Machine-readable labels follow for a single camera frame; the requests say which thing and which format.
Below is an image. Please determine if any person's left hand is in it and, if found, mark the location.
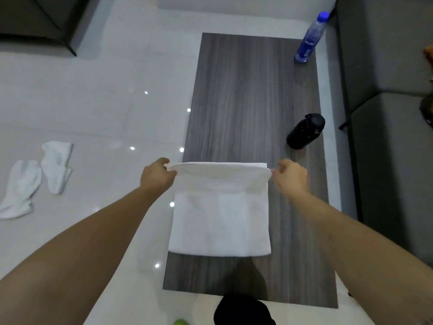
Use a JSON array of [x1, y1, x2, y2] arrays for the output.
[[140, 158, 178, 193]]

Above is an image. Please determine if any person's right hand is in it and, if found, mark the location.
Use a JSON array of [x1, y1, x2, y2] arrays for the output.
[[271, 159, 310, 200]]

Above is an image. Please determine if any white towel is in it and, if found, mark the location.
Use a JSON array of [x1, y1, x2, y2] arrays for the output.
[[164, 162, 272, 258]]

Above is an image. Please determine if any person's right forearm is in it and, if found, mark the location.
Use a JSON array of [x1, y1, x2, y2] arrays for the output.
[[289, 190, 433, 325]]

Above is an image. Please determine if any person's left forearm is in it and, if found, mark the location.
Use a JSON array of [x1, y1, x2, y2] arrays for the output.
[[0, 185, 170, 325]]

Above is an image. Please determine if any wooden coffee table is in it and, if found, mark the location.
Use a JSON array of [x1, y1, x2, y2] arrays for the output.
[[162, 32, 339, 309]]

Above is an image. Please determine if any black flask bottle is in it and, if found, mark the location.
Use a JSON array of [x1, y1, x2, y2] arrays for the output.
[[286, 113, 326, 150]]

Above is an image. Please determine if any white slipper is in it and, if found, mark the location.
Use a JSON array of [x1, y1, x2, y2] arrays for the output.
[[41, 141, 74, 195], [0, 160, 42, 220]]

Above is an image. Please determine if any grey sofa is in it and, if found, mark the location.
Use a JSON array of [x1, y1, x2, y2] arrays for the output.
[[333, 0, 433, 285]]

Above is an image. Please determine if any person's black clothing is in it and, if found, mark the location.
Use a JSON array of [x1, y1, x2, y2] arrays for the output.
[[213, 294, 276, 325]]

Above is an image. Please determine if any clear blue-capped water bottle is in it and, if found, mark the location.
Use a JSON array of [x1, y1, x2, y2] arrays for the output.
[[294, 11, 331, 63]]

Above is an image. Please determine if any dark object on sofa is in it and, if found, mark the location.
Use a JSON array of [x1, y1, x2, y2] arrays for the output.
[[419, 95, 433, 129]]

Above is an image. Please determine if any dark cabinet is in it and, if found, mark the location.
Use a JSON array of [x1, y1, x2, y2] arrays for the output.
[[0, 0, 93, 57]]

